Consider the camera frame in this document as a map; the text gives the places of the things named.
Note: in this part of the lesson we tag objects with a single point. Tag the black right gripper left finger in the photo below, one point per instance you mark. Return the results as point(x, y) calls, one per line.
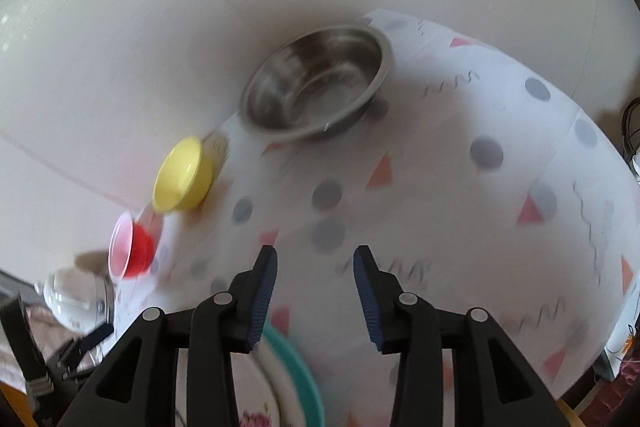
point(253, 291)

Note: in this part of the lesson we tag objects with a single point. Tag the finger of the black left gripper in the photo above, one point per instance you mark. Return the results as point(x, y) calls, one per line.
point(95, 337)

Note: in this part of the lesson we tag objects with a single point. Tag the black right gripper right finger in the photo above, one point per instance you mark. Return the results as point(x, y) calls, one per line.
point(378, 292)

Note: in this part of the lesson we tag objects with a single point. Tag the red plastic bowl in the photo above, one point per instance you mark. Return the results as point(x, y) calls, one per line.
point(131, 249)

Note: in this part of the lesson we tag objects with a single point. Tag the white floral plate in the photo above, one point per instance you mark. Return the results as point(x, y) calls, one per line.
point(264, 391)

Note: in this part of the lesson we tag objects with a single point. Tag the teal round plate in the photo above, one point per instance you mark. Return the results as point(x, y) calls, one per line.
point(299, 397)

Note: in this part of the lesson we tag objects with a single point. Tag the yellow plastic bowl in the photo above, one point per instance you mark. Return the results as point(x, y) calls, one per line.
point(184, 178)

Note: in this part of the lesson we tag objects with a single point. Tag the stainless steel bowl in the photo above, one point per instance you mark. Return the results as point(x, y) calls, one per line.
point(318, 84)

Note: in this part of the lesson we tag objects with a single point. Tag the white ceramic electric kettle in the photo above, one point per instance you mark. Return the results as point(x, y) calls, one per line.
point(79, 300)

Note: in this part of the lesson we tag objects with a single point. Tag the white patterned tablecloth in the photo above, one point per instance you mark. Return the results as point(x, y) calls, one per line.
point(472, 179)

